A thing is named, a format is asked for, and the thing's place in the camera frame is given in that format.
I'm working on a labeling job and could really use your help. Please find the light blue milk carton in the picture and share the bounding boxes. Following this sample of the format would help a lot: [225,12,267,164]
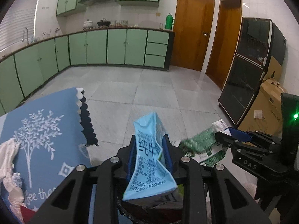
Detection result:
[123,112,182,205]

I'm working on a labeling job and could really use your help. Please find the black wok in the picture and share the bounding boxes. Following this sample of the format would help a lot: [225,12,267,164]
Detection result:
[97,19,111,28]

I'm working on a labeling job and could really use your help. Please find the green white carton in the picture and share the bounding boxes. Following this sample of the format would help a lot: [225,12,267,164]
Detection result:
[171,119,231,167]

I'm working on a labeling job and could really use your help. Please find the sink faucet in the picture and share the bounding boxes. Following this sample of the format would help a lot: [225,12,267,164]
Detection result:
[21,27,29,45]

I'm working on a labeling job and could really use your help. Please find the black glass refrigerator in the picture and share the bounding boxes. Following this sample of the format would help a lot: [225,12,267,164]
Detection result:
[218,17,287,127]

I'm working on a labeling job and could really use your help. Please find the brown wooden door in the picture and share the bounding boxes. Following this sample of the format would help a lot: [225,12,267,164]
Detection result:
[171,0,215,71]
[206,0,242,89]

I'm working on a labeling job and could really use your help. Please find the white tissue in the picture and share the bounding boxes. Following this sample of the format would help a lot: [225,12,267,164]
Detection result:
[1,138,26,223]

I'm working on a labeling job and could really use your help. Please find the brown cardboard box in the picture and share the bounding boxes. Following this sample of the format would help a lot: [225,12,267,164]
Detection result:
[238,57,287,136]

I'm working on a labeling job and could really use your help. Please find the green thermos bottle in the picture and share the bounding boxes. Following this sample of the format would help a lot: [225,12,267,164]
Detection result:
[165,14,174,30]

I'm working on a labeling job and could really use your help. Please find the blue tree print tablecloth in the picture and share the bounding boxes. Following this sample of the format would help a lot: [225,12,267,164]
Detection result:
[1,87,98,223]

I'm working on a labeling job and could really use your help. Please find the green lower kitchen cabinets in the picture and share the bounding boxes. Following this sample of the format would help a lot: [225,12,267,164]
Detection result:
[1,27,175,115]

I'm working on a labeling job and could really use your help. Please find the window blinds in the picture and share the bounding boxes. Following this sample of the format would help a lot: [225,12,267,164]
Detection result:
[1,0,38,51]

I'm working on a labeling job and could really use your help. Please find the white ceramic pot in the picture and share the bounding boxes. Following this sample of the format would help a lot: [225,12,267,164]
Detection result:
[83,19,94,30]

